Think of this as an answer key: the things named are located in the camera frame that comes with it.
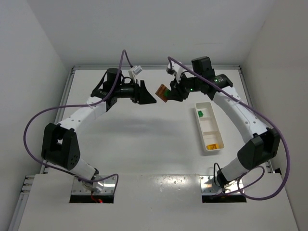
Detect orange lego plate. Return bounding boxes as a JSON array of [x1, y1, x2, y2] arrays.
[[155, 84, 168, 103]]

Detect green lego brick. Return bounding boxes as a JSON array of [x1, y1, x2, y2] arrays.
[[164, 89, 171, 98], [197, 110, 204, 118]]

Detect yellow lego brick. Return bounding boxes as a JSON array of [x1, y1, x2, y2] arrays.
[[206, 143, 219, 151]]

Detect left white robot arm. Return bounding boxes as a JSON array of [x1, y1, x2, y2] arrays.
[[41, 66, 156, 180]]

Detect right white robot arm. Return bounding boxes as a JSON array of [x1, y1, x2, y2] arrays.
[[167, 56, 281, 187]]

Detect white divided tray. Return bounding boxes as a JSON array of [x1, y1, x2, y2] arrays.
[[194, 102, 225, 153]]

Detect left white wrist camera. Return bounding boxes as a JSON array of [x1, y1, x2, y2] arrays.
[[128, 65, 142, 81]]

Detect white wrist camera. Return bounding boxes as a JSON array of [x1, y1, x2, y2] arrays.
[[128, 65, 142, 81], [166, 62, 185, 83]]

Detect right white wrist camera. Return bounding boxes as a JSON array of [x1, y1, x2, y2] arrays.
[[166, 62, 185, 83]]

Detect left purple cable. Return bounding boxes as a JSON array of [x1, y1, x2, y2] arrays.
[[23, 50, 133, 187]]

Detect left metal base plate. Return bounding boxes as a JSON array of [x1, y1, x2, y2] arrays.
[[71, 176, 117, 196]]

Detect metal base plate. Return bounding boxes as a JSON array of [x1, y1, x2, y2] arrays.
[[71, 176, 117, 196], [199, 175, 246, 196]]

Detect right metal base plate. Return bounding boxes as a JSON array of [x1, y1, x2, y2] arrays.
[[199, 175, 246, 196]]

